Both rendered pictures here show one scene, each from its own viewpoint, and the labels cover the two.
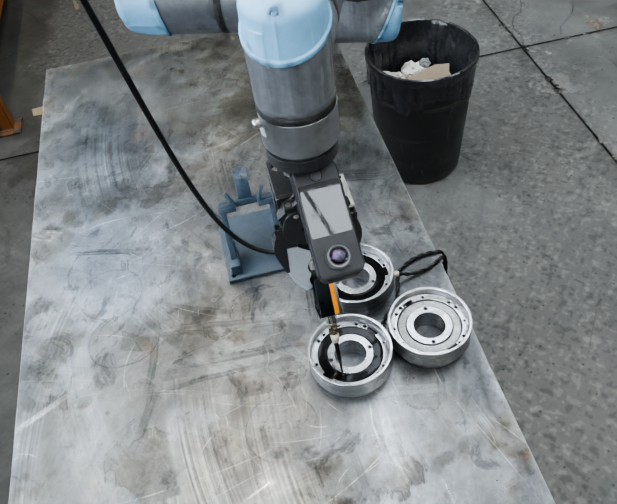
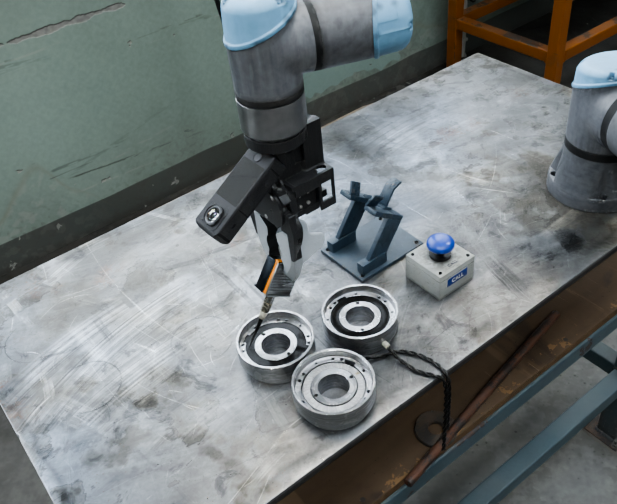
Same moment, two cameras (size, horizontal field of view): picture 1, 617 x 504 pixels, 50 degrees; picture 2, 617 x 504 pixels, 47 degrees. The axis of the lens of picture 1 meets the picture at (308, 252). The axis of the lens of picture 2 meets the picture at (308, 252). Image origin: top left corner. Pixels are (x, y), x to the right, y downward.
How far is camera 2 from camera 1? 0.67 m
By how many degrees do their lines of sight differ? 44
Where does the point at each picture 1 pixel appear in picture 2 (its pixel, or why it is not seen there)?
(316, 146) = (249, 129)
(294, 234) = not seen: hidden behind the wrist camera
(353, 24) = not seen: outside the picture
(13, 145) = not seen: hidden behind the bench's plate
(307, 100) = (240, 84)
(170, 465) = (149, 293)
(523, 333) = not seen: outside the picture
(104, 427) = (166, 249)
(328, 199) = (246, 177)
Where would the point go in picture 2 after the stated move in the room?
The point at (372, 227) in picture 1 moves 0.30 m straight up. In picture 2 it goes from (444, 313) to (452, 129)
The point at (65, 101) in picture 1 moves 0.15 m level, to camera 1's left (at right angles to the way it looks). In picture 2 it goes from (450, 79) to (407, 56)
